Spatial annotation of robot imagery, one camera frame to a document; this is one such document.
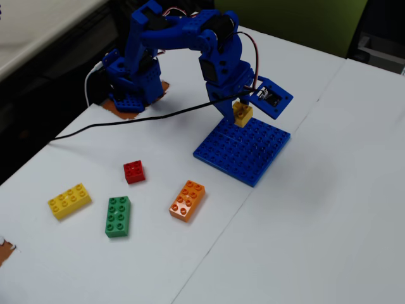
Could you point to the yellow 2x2 toy block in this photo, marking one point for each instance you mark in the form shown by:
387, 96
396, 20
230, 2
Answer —
243, 117

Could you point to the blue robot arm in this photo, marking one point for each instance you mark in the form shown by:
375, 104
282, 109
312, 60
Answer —
177, 35

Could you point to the red 2x2 toy block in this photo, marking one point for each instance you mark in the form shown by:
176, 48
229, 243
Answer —
134, 172

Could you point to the yellow 2x4 toy block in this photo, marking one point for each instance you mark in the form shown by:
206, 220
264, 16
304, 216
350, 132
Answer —
69, 201

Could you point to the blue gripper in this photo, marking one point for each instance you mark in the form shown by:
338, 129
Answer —
222, 92

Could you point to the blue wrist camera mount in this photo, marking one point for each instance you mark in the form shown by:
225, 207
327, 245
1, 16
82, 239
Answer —
282, 108

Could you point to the blue 8x8 studded baseplate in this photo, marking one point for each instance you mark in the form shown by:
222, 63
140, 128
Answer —
246, 155

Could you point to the green partition panel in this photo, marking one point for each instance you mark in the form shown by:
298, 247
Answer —
284, 19

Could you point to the white side table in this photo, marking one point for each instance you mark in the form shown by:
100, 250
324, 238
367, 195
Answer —
31, 31

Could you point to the green 2x4 toy block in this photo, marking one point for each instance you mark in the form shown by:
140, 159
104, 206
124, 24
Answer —
117, 217

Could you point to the orange 2x4 toy block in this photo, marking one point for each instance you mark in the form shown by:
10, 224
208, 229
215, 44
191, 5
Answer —
187, 201

